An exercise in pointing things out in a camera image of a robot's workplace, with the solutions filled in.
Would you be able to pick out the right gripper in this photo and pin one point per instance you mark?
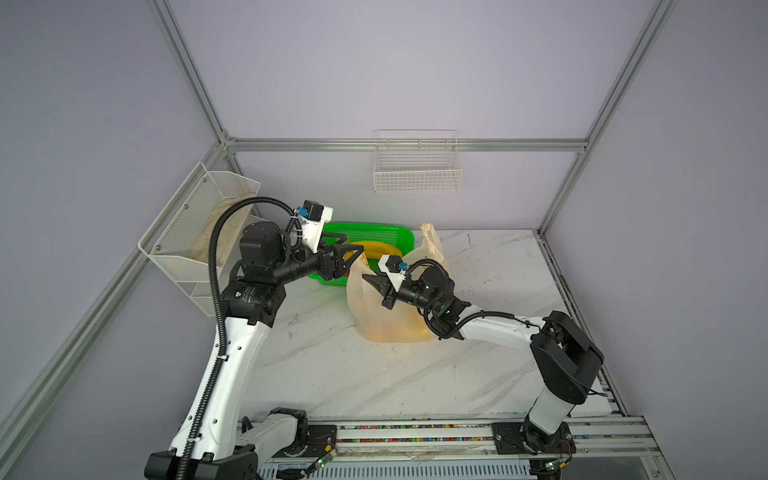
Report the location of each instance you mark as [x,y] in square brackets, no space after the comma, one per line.
[380,282]

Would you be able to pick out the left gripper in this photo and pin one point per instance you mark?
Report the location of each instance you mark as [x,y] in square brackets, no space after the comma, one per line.
[337,267]

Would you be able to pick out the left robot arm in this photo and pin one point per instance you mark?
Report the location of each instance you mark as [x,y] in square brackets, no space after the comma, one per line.
[206,445]

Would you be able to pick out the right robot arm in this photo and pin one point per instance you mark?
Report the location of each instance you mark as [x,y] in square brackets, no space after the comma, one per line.
[567,359]

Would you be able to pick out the green plastic basket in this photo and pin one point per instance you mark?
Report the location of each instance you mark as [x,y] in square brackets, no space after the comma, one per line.
[396,236]

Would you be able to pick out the beige cloth in shelf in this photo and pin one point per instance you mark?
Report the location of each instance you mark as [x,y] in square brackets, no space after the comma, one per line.
[207,234]

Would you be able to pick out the lower white mesh shelf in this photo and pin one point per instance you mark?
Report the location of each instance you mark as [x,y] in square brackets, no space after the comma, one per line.
[228,257]

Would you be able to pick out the white mesh shelf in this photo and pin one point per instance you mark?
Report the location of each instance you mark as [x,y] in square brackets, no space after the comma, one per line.
[170,237]
[228,257]

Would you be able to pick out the upper white mesh shelf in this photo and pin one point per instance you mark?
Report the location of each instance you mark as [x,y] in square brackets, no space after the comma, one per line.
[170,237]

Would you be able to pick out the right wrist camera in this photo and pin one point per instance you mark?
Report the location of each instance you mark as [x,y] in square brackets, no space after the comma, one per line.
[394,269]

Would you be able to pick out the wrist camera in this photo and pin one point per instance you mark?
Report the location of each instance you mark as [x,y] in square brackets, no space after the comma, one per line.
[394,269]
[312,218]

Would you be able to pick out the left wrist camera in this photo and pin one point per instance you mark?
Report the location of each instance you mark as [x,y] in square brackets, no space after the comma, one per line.
[312,218]

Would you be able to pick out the white wire wall basket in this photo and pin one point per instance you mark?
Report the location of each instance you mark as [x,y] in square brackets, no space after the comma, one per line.
[416,161]

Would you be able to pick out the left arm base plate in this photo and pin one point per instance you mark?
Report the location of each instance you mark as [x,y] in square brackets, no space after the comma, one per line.
[319,437]

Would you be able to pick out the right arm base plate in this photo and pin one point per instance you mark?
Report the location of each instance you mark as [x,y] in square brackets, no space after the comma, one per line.
[522,437]

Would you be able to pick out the aluminium mounting rail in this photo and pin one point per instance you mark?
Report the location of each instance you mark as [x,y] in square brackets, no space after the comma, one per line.
[427,440]

